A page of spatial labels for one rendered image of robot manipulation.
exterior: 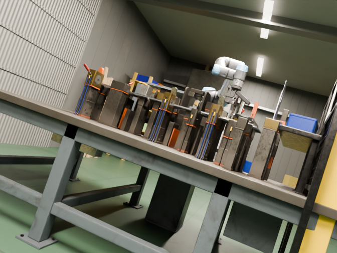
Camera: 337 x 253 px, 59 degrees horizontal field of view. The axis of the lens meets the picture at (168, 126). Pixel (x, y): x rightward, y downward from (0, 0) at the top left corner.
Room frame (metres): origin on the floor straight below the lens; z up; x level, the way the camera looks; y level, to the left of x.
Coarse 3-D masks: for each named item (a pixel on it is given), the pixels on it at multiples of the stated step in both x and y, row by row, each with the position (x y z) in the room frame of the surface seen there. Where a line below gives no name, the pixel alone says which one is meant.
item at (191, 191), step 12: (168, 180) 2.67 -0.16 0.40; (156, 192) 2.69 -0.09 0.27; (168, 192) 2.66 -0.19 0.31; (180, 192) 2.63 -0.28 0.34; (192, 192) 2.83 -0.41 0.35; (156, 204) 2.68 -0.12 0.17; (168, 204) 2.65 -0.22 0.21; (180, 204) 2.62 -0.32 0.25; (156, 216) 2.67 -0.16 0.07; (168, 216) 2.64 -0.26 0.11; (180, 216) 2.61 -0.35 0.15; (168, 228) 2.63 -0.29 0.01
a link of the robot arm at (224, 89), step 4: (232, 60) 2.38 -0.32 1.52; (236, 60) 2.40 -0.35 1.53; (228, 64) 2.38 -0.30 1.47; (232, 64) 2.37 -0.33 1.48; (236, 64) 2.37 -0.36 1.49; (244, 64) 2.39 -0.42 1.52; (232, 68) 2.38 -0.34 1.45; (228, 80) 2.52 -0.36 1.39; (224, 84) 2.58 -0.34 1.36; (228, 84) 2.55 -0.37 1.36; (224, 88) 2.61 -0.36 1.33; (220, 92) 2.68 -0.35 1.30; (224, 92) 2.64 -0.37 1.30; (216, 96) 2.74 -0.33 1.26; (216, 100) 2.74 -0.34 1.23; (224, 104) 2.75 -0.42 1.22
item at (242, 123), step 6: (240, 120) 1.58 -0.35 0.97; (246, 120) 1.57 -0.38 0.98; (240, 126) 1.58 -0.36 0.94; (246, 126) 1.60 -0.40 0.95; (240, 132) 1.58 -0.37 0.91; (234, 138) 1.59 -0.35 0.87; (240, 138) 1.57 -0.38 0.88; (234, 144) 1.58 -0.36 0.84; (234, 150) 1.58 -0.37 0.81; (228, 156) 1.59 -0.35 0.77; (234, 156) 1.57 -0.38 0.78; (228, 162) 1.58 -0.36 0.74; (228, 168) 1.57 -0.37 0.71
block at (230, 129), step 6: (228, 126) 1.77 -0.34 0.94; (234, 126) 1.76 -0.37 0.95; (228, 132) 1.77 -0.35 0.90; (234, 132) 1.76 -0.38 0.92; (228, 138) 1.76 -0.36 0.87; (222, 144) 1.78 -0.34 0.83; (228, 144) 1.77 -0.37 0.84; (222, 150) 1.78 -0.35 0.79; (228, 150) 1.76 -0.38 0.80; (222, 156) 1.77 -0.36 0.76; (216, 162) 1.77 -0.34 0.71; (222, 162) 1.77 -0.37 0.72
